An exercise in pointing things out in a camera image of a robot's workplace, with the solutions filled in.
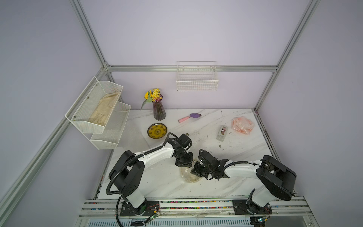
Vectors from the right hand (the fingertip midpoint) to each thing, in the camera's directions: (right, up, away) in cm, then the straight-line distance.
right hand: (187, 175), depth 83 cm
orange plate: (+42, +30, +23) cm, 57 cm away
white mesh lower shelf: (-50, +21, +5) cm, 55 cm away
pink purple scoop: (+4, +38, +33) cm, 50 cm away
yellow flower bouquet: (-22, +50, +12) cm, 56 cm away
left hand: (+2, +5, -1) cm, 6 cm away
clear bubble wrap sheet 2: (+43, +30, +23) cm, 57 cm away
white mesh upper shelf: (-54, +39, -5) cm, 67 cm away
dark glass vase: (-22, +41, +23) cm, 52 cm away
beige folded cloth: (-48, +39, -4) cm, 62 cm away
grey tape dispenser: (+26, +24, +18) cm, 39 cm away
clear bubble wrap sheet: (-1, +1, 0) cm, 1 cm away
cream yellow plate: (-1, +1, 0) cm, 1 cm away
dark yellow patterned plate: (-24, +25, +24) cm, 42 cm away
